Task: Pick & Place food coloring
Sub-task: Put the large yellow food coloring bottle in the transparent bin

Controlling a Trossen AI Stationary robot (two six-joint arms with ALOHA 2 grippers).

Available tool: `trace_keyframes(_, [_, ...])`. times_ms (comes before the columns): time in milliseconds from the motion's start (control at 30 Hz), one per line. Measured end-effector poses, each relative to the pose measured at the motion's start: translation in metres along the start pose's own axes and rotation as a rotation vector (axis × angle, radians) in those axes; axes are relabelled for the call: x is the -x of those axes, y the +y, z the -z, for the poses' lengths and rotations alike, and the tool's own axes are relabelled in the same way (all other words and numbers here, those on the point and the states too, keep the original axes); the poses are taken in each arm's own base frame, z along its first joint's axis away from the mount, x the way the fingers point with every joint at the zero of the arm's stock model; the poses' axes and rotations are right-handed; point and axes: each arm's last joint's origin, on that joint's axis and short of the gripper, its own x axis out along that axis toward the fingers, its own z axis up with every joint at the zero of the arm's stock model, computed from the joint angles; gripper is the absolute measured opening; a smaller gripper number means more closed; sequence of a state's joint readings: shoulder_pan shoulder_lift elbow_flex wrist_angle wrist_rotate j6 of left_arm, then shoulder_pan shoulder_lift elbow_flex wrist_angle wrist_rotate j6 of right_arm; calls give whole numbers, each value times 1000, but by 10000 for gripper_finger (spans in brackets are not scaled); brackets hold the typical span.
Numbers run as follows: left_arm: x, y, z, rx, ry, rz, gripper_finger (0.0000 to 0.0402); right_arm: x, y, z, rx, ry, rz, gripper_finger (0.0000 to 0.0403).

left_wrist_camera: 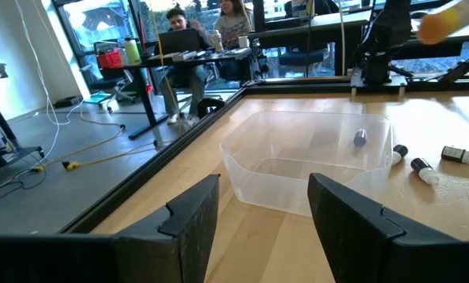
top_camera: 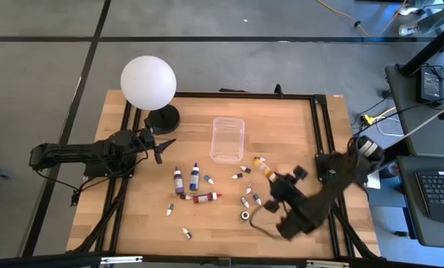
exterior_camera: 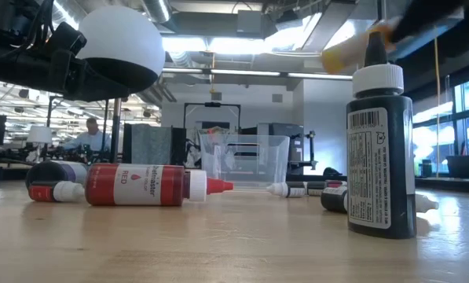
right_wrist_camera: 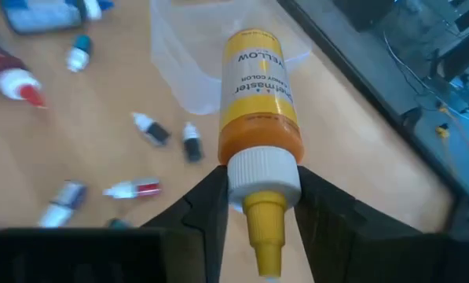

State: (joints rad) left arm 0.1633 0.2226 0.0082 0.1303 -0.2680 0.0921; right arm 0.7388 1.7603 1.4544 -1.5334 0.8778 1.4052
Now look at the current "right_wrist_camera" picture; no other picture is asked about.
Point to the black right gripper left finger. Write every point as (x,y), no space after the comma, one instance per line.
(100,255)

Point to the large red food coloring bottle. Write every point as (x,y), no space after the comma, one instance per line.
(10,76)

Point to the black diagonal desk leg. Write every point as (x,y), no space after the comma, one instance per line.
(462,59)

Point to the small red dropper bottle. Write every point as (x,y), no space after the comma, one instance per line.
(136,189)

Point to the large yellow food coloring bottle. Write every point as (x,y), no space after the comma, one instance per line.
(257,129)

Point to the black aluminium table frame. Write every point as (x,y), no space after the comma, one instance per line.
(375,98)

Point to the small dark dropper bottle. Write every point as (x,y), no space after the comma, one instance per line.
(152,129)
(191,143)

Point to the clear plastic bin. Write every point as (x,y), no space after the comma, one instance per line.
(187,59)

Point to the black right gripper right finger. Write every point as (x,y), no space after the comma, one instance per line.
(375,251)

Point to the large blue food coloring bottle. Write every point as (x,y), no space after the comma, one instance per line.
(41,17)

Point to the small navy dropper bottle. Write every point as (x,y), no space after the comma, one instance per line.
(63,204)

